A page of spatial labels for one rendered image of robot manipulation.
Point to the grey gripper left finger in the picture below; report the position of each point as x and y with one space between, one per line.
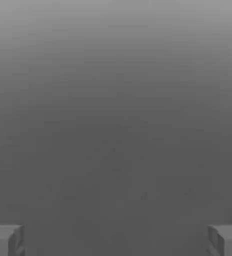
4 240

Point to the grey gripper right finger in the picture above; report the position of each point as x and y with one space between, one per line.
228 240

